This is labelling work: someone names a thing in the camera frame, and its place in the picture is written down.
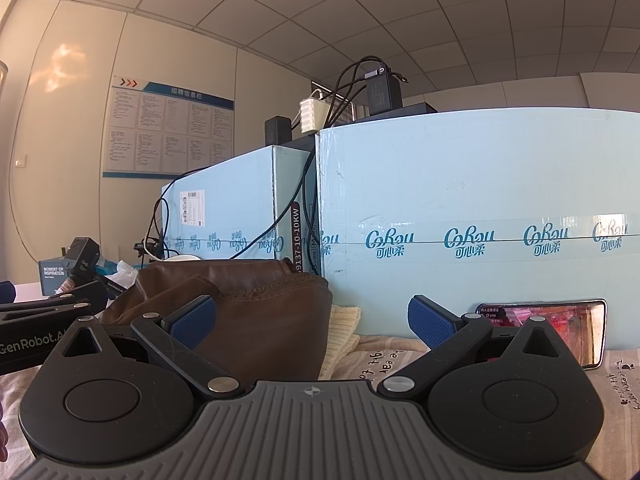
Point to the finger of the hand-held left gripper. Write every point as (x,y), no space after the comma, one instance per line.
(60,305)

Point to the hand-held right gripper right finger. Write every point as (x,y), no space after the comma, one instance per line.
(430,320)

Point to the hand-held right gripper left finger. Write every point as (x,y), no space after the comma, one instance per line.
(192,317)

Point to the brown leather garment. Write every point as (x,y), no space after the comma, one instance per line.
(270,320)

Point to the small grey-blue box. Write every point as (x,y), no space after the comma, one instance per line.
(52,275)

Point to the striped printed bed sheet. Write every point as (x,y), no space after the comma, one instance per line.
(385,355)

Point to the white round object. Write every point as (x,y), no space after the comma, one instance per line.
(182,258)

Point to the white crumpled plastic bag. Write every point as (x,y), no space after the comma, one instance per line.
(122,272)

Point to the cream knitted sweater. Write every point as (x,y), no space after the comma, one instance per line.
(340,330)

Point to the small light blue carton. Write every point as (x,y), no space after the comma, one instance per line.
(225,195)

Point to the dark box with label strip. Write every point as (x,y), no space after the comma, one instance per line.
(295,240)

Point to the black smartphone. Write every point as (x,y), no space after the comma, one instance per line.
(565,320)

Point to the large light blue carton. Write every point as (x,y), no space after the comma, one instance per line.
(475,180)

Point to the small black power adapter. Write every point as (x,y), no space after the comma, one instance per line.
(277,130)

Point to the flat black box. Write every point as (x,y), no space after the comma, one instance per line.
(420,108)

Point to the large black power adapter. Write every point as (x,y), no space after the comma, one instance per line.
(382,92)

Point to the white power strip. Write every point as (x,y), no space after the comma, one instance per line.
(312,115)

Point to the wall notice board poster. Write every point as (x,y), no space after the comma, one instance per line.
(165,130)

